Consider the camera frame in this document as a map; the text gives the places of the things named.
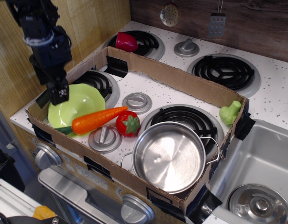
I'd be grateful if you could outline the hanging metal spatula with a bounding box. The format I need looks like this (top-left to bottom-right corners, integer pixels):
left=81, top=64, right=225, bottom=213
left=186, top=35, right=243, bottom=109
left=207, top=0, right=226, bottom=38

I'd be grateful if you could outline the red toy strawberry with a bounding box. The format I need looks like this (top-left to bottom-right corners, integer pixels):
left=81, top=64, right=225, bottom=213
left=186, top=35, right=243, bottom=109
left=116, top=111, right=141, bottom=137

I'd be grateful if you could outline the dark red toy cup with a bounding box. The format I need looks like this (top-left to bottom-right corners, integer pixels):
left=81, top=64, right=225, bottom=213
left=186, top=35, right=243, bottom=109
left=115, top=32, right=138, bottom=52

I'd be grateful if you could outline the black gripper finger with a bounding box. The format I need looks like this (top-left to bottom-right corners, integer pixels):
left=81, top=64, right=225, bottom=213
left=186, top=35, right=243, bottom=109
left=46, top=78, right=69, bottom=105

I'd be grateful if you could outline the silver stovetop knob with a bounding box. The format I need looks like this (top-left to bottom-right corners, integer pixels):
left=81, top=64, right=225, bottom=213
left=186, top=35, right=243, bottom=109
left=122, top=92, right=152, bottom=114
left=88, top=126, right=122, bottom=153
left=174, top=38, right=199, bottom=57

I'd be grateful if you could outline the silver pot lid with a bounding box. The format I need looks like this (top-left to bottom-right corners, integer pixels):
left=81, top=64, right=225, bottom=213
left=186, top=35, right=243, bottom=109
left=227, top=184, right=288, bottom=224

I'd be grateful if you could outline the hanging metal skimmer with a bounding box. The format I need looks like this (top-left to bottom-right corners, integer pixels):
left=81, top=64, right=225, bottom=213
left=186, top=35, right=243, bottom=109
left=159, top=0, right=181, bottom=27

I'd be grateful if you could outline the light green plastic plate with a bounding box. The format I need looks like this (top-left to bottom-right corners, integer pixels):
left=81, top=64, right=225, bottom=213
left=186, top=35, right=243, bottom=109
left=48, top=84, right=105, bottom=128

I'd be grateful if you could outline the grey toy sink basin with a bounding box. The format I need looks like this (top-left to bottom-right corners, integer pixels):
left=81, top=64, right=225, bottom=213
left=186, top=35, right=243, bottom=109
left=205, top=120, right=288, bottom=224

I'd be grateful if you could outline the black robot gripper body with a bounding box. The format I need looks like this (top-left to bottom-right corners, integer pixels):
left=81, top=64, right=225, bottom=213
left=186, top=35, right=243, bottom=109
left=29, top=27, right=72, bottom=86

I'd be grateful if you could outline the light green toy broccoli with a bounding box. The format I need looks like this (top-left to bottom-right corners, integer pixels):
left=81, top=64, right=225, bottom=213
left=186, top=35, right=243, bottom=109
left=219, top=101, right=241, bottom=125

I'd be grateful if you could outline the silver oven front knob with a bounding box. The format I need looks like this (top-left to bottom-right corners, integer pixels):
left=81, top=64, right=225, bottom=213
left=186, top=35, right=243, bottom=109
left=34, top=143, right=62, bottom=170
left=121, top=194, right=155, bottom=224

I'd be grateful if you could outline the orange toy carrot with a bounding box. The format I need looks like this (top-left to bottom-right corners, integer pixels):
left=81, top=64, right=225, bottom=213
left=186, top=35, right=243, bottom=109
left=56, top=106, right=128, bottom=135

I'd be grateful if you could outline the silver oven door handle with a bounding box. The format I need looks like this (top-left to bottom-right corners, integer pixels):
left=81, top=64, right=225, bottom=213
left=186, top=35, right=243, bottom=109
left=38, top=168, right=117, bottom=224

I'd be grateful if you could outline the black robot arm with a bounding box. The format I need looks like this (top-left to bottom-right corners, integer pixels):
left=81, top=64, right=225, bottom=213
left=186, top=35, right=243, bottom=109
left=6, top=0, right=72, bottom=105

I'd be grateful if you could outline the stainless steel pot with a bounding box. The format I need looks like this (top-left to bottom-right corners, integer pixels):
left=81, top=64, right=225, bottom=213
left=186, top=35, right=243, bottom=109
left=130, top=121, right=208, bottom=195

